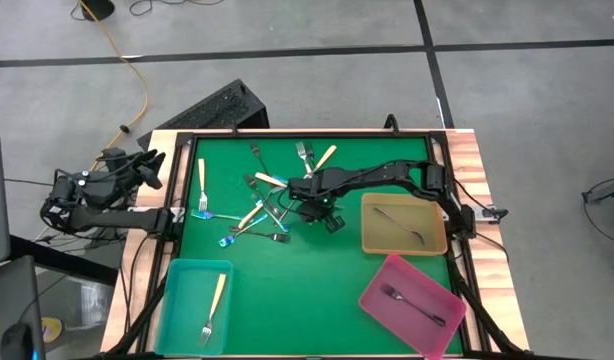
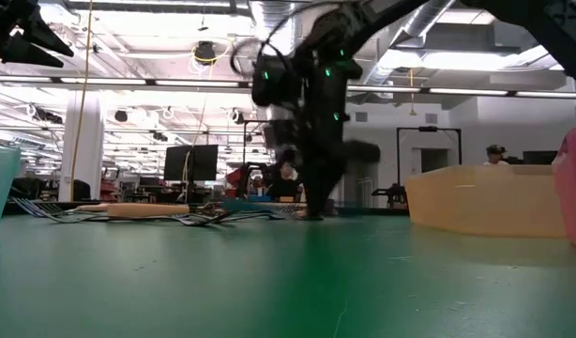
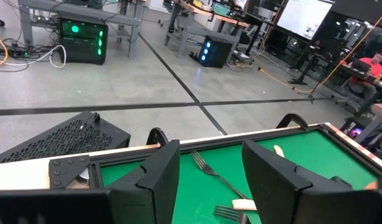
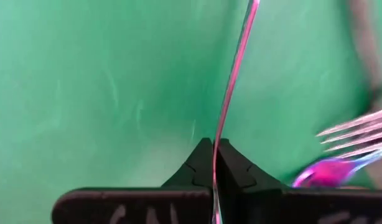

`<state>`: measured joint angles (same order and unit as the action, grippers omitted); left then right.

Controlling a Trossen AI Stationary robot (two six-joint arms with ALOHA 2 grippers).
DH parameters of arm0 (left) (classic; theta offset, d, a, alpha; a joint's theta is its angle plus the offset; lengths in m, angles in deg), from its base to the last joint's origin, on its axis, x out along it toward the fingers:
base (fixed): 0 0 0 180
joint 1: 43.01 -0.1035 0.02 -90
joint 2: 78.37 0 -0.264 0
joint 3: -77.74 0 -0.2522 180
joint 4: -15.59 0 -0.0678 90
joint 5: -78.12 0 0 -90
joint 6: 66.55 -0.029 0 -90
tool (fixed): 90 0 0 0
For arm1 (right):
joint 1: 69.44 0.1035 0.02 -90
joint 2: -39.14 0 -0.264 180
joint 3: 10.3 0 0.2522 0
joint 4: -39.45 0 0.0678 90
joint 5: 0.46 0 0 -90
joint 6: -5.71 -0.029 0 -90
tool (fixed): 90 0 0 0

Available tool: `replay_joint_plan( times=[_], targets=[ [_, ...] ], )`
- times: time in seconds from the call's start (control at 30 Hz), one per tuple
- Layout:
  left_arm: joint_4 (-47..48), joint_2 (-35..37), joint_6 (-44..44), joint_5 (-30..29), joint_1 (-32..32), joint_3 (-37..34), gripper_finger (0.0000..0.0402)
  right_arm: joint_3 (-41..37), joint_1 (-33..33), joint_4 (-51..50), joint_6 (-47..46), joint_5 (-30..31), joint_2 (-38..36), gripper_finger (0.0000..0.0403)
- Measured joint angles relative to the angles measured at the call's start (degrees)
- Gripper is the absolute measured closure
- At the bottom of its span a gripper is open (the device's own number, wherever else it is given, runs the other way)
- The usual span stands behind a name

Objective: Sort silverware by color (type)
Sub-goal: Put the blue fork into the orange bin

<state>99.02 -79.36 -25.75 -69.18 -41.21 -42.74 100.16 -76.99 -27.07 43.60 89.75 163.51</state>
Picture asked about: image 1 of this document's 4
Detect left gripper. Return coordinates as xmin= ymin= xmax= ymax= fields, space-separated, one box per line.
xmin=81 ymin=149 xmax=167 ymax=209

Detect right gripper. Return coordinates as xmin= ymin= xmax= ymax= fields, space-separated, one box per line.
xmin=286 ymin=168 xmax=347 ymax=235

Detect orange plastic bin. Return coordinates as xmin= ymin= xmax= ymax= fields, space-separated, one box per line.
xmin=360 ymin=192 xmax=450 ymax=257

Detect green table mat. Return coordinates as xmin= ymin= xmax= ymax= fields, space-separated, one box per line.
xmin=178 ymin=135 xmax=466 ymax=357

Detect pink plastic bin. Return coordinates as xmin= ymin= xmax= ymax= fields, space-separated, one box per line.
xmin=357 ymin=253 xmax=468 ymax=360

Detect teal plastic bin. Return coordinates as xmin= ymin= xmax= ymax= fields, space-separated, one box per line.
xmin=153 ymin=257 xmax=235 ymax=357

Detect grey adapter box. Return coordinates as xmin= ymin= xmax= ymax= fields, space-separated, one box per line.
xmin=474 ymin=203 xmax=509 ymax=224

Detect black round stand base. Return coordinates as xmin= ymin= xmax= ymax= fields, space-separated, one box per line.
xmin=79 ymin=0 xmax=117 ymax=22

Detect yellow round sticker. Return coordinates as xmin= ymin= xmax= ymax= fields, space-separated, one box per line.
xmin=40 ymin=316 xmax=64 ymax=345

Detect black computer mouse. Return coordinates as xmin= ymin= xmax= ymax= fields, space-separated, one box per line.
xmin=0 ymin=322 xmax=37 ymax=360

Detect yellow floor cable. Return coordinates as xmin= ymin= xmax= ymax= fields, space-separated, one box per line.
xmin=76 ymin=0 xmax=151 ymax=174

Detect black floor cable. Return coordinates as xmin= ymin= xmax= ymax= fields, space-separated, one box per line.
xmin=128 ymin=0 xmax=226 ymax=17

